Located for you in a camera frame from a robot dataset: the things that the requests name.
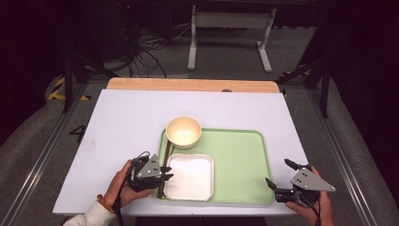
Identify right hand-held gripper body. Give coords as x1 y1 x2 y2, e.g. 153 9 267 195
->
274 168 337 205

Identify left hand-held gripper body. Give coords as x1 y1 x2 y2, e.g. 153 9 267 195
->
127 153 164 193

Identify brown wooden chopstick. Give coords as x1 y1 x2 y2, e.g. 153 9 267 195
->
158 140 173 200
156 140 171 200

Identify cream square plate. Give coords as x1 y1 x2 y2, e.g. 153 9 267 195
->
163 153 215 202

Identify green plastic tray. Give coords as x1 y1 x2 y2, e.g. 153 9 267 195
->
153 127 276 205

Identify cream ceramic bowl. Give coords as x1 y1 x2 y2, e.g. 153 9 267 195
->
165 115 202 150

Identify person's left hand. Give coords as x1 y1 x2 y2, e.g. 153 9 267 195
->
104 159 154 208

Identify person's right hand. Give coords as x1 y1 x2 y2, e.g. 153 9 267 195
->
285 166 337 226

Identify black tripod stand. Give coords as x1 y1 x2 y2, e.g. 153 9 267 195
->
59 6 121 115
276 46 331 120

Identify yellow black floor tape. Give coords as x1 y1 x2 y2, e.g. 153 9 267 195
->
46 76 92 102
279 69 312 79

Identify white metal stand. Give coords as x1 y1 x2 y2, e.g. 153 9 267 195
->
187 4 278 73

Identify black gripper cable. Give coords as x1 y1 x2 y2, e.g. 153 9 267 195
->
294 191 324 226
112 151 152 226

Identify grey metal floor rail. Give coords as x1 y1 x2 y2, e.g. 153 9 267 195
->
0 82 89 226
305 89 379 226

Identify orange bead bracelet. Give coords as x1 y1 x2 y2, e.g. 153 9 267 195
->
95 193 116 215

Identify bundle of black floor cables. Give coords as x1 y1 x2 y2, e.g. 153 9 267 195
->
103 23 197 79

